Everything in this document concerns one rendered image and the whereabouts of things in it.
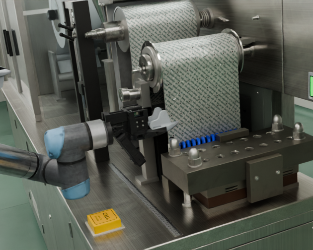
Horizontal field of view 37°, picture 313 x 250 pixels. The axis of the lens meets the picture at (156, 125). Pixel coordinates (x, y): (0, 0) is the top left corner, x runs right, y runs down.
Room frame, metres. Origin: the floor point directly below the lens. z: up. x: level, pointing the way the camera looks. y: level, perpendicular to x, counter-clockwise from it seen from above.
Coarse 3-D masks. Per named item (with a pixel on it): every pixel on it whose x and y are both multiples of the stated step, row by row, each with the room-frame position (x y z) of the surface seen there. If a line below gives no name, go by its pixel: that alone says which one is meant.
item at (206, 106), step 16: (192, 80) 1.28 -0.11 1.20; (208, 80) 1.30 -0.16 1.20; (224, 80) 1.32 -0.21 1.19; (176, 96) 1.26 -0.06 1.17; (192, 96) 1.28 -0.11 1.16; (208, 96) 1.30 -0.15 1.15; (224, 96) 1.31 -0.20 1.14; (176, 112) 1.26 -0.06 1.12; (192, 112) 1.28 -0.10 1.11; (208, 112) 1.29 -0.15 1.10; (224, 112) 1.31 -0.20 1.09; (176, 128) 1.26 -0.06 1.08; (192, 128) 1.28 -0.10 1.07; (208, 128) 1.29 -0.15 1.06; (224, 128) 1.31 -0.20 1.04
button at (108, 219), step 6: (108, 210) 1.10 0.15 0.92; (90, 216) 1.08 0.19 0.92; (96, 216) 1.08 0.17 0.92; (102, 216) 1.07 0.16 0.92; (108, 216) 1.07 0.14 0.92; (114, 216) 1.07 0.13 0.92; (90, 222) 1.05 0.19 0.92; (96, 222) 1.05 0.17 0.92; (102, 222) 1.04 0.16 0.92; (108, 222) 1.04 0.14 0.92; (114, 222) 1.04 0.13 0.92; (120, 222) 1.05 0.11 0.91; (96, 228) 1.03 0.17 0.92; (102, 228) 1.03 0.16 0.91; (108, 228) 1.04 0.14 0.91; (114, 228) 1.04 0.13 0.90
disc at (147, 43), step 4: (148, 40) 1.31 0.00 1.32; (144, 44) 1.33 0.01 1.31; (148, 44) 1.30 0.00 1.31; (152, 44) 1.28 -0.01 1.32; (152, 48) 1.28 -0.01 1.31; (156, 52) 1.25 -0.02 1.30; (156, 56) 1.25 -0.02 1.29; (156, 60) 1.25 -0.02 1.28; (160, 60) 1.24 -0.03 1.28; (160, 64) 1.24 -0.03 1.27; (160, 68) 1.24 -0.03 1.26; (160, 72) 1.24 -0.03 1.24; (160, 76) 1.24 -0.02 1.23; (152, 80) 1.30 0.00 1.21; (160, 80) 1.24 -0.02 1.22; (160, 84) 1.25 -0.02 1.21; (152, 88) 1.31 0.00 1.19; (156, 88) 1.27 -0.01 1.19; (160, 88) 1.26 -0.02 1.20; (156, 92) 1.28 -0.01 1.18
